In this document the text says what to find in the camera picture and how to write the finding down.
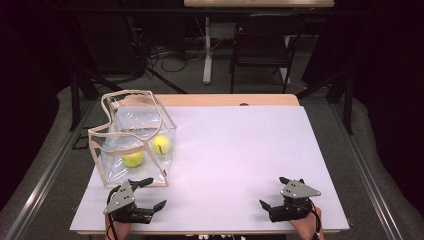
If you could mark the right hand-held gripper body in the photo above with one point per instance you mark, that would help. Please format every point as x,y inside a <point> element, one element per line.
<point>298,191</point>

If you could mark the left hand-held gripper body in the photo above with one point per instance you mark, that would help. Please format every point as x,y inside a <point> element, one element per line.
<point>120,198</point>

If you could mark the yellow tennis ball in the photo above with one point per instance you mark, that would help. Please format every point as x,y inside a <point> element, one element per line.
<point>162,144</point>
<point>133,159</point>

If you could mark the clear plastic bag beige trim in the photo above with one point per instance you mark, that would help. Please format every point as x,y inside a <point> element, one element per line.
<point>140,116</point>

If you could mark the person's left hand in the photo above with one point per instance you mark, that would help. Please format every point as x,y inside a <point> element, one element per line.
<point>120,230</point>

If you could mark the person's right hand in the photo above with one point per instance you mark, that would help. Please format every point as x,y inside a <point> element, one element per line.
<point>305,228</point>

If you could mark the black metal stand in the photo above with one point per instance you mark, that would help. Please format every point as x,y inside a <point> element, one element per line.
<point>348,100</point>
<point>75,100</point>

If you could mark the white-legged wooden desk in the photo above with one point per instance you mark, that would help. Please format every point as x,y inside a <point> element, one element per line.
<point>208,66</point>

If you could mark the black folding chair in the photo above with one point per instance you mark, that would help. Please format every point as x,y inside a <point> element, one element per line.
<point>260,50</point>

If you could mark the aluminium frame rail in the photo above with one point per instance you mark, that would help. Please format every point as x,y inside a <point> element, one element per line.
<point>366,173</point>
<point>50,170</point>

